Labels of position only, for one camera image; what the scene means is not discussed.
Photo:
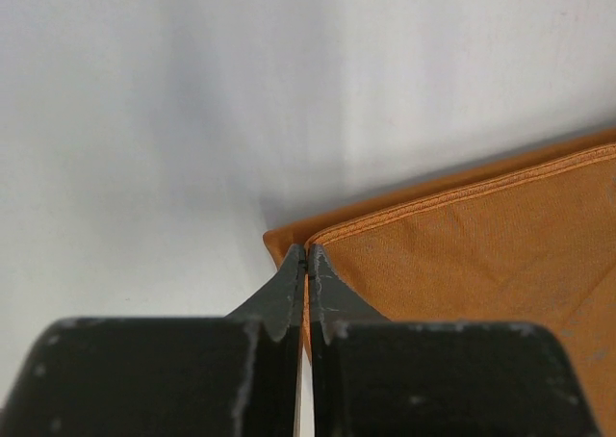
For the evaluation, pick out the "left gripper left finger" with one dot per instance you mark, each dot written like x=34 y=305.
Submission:
x=231 y=376

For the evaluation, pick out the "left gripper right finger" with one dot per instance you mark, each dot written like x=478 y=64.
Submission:
x=377 y=377

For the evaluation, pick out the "orange cloth napkin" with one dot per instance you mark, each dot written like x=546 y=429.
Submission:
x=529 y=238

